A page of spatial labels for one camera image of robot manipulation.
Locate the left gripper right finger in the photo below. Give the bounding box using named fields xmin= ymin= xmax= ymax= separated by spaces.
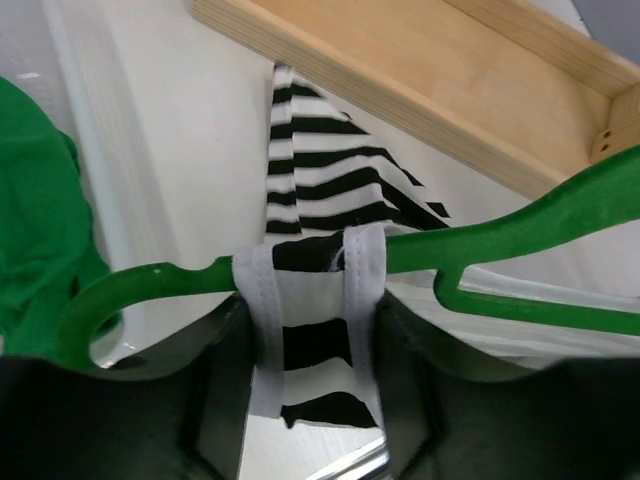
xmin=373 ymin=295 xmax=639 ymax=479

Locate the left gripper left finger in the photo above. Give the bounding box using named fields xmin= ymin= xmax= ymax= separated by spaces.
xmin=1 ymin=296 xmax=254 ymax=479

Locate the green tank top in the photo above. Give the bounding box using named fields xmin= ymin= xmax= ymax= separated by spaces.
xmin=1 ymin=80 xmax=110 ymax=359

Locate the green hanger of striped top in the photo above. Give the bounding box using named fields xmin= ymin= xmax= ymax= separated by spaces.
xmin=55 ymin=147 xmax=639 ymax=370

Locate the striped black white tank top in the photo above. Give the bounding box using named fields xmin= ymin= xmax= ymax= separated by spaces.
xmin=232 ymin=64 xmax=639 ymax=428

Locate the wooden clothes rack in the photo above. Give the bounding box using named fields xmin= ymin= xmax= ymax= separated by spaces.
xmin=192 ymin=1 xmax=639 ymax=199

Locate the white plastic basket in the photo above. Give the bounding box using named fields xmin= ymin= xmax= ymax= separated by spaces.
xmin=39 ymin=0 xmax=141 ymax=371

